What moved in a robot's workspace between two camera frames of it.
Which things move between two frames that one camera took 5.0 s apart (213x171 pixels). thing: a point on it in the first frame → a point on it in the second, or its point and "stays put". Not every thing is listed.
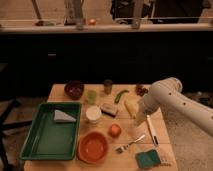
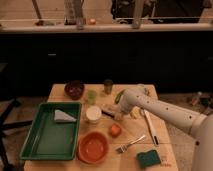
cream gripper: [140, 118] → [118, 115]
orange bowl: [92, 147] stays put
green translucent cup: [91, 94] stays put
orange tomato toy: [115, 130] stays put
